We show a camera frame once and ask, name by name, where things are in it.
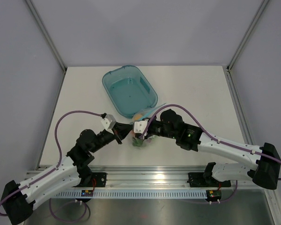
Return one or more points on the right aluminium frame post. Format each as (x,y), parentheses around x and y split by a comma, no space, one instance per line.
(248,33)

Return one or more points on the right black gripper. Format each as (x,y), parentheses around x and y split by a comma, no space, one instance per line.
(149,134)

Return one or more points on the white slotted cable duct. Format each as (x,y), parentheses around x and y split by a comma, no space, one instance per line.
(133,194)

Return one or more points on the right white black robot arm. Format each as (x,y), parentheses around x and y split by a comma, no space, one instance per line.
(261,164)

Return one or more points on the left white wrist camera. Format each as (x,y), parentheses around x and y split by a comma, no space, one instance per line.
(108,121)

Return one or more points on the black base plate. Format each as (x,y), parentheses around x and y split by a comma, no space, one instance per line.
(198,179)
(98,179)

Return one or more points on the yellow fake fruit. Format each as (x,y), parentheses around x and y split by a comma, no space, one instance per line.
(137,116)

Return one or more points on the clear zip top bag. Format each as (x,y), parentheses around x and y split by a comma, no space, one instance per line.
(147,113)

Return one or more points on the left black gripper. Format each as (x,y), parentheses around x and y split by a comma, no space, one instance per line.
(121,131)

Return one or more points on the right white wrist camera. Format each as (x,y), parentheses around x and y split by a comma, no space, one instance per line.
(139,128)

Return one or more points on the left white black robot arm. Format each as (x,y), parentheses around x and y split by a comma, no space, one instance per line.
(19,200)

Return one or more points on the left aluminium frame post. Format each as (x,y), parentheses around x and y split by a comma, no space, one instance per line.
(40,24)

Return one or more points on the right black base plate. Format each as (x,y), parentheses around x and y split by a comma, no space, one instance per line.
(198,179)

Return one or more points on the aluminium frame post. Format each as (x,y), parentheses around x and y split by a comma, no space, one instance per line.
(248,33)
(40,24)

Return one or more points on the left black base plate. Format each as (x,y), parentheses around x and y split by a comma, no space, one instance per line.
(98,179)

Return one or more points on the aluminium mounting rail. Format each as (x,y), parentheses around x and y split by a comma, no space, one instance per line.
(147,177)

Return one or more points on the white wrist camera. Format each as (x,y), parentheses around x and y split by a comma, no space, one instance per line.
(108,121)
(139,128)

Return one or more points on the teal transparent plastic bin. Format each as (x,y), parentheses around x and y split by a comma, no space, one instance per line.
(129,90)

